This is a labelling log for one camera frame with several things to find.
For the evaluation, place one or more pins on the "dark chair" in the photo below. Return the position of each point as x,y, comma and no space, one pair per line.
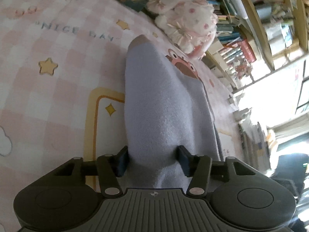
289,171

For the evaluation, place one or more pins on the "pink white plush toy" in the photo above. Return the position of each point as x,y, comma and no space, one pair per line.
190,17

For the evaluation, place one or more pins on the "wooden shelving unit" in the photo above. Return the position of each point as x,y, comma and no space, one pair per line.
243,2

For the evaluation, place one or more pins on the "stack of papers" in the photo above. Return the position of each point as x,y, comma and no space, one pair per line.
253,145

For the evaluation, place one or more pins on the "purple and brown sweater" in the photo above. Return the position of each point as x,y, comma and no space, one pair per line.
157,101

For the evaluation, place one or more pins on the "white charger plug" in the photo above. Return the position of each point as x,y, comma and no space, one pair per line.
241,114

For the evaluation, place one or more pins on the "row of colourful packets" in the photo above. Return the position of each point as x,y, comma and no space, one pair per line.
241,53

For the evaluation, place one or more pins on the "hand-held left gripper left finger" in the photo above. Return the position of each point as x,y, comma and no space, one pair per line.
122,162

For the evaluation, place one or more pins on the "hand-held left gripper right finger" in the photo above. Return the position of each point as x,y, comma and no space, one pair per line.
183,162

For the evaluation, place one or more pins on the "pink checked desk mat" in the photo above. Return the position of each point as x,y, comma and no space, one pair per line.
48,101

